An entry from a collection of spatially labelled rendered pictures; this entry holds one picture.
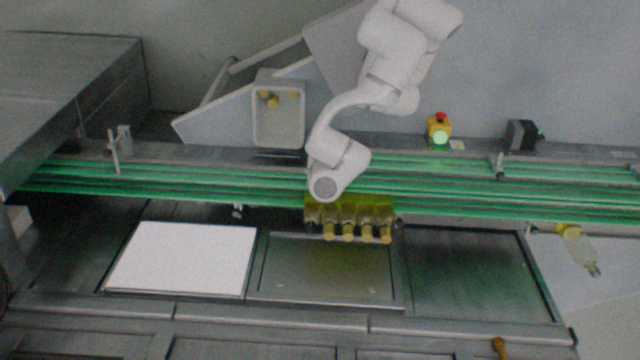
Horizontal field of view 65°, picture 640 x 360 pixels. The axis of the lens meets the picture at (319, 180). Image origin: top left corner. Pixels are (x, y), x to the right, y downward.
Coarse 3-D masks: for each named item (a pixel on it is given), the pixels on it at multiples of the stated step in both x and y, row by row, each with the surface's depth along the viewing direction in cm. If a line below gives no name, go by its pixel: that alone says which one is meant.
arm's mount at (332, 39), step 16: (368, 0) 148; (336, 16) 151; (352, 16) 150; (304, 32) 153; (320, 32) 153; (336, 32) 153; (352, 32) 153; (320, 48) 156; (336, 48) 156; (352, 48) 156; (320, 64) 159; (336, 64) 159; (352, 64) 159; (336, 80) 161; (352, 80) 161; (336, 96) 164; (352, 112) 167
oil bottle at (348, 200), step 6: (342, 192) 167; (348, 192) 168; (354, 192) 168; (342, 198) 165; (348, 198) 165; (354, 198) 165; (342, 204) 162; (348, 204) 162; (354, 204) 162; (342, 210) 159; (348, 210) 159; (354, 210) 159; (342, 216) 158; (348, 216) 157; (354, 216) 158; (342, 222) 158; (354, 222) 158
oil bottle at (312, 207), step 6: (306, 192) 167; (306, 198) 164; (312, 198) 164; (306, 204) 161; (312, 204) 161; (318, 204) 161; (306, 210) 158; (312, 210) 158; (318, 210) 159; (306, 216) 158; (312, 216) 157; (318, 216) 158; (318, 222) 159
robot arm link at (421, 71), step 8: (368, 56) 124; (424, 56) 119; (432, 56) 120; (368, 64) 124; (424, 64) 121; (360, 72) 129; (416, 72) 123; (424, 72) 124; (360, 80) 129; (416, 80) 125; (360, 104) 133
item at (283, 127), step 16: (256, 96) 165; (288, 96) 170; (304, 96) 162; (256, 112) 167; (272, 112) 174; (288, 112) 173; (304, 112) 165; (256, 128) 170; (272, 128) 177; (288, 128) 177; (256, 144) 173; (272, 144) 173; (288, 144) 173
